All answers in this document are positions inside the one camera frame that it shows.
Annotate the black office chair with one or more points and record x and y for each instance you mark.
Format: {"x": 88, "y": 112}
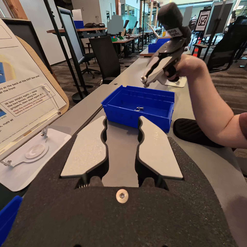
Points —
{"x": 225, "y": 50}
{"x": 106, "y": 56}
{"x": 87, "y": 57}

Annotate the small marker sign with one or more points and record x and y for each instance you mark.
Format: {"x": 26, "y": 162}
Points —
{"x": 202, "y": 20}

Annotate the person's right hand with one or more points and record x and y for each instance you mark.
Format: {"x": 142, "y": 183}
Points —
{"x": 193, "y": 67}

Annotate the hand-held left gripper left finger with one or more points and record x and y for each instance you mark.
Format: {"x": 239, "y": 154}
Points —
{"x": 84, "y": 152}

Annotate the blue plastic bin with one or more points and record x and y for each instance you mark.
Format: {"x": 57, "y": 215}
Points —
{"x": 119, "y": 115}
{"x": 154, "y": 47}
{"x": 7, "y": 216}

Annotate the orange traffic cone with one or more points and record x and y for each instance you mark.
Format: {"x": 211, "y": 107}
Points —
{"x": 195, "y": 52}

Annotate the white instruction sheet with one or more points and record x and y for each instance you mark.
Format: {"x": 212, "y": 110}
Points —
{"x": 23, "y": 86}

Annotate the white stand base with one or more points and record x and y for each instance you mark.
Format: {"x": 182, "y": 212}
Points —
{"x": 57, "y": 139}
{"x": 181, "y": 83}

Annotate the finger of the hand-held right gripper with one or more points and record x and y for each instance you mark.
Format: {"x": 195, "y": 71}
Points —
{"x": 164, "y": 67}
{"x": 151, "y": 65}

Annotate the wooden support post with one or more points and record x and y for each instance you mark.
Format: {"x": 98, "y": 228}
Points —
{"x": 17, "y": 7}
{"x": 117, "y": 3}

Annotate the blue storage box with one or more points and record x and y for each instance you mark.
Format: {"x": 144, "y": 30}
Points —
{"x": 78, "y": 24}

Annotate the green baseplate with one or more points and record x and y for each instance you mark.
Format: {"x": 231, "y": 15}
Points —
{"x": 114, "y": 39}

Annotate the wooden top desk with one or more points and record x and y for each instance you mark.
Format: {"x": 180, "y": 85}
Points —
{"x": 90, "y": 29}

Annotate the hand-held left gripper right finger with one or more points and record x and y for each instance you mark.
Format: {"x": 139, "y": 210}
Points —
{"x": 158, "y": 152}

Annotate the steel hex bolt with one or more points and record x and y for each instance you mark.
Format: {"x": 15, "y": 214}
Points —
{"x": 143, "y": 78}
{"x": 140, "y": 107}

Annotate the black framed panel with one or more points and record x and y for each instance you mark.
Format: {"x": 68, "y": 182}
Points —
{"x": 29, "y": 32}

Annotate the person's right forearm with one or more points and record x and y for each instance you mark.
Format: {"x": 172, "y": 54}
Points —
{"x": 212, "y": 115}

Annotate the black chair armrest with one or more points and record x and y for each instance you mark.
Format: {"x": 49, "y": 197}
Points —
{"x": 185, "y": 129}

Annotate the framed board on black stand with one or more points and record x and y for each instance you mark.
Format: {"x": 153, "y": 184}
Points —
{"x": 71, "y": 34}

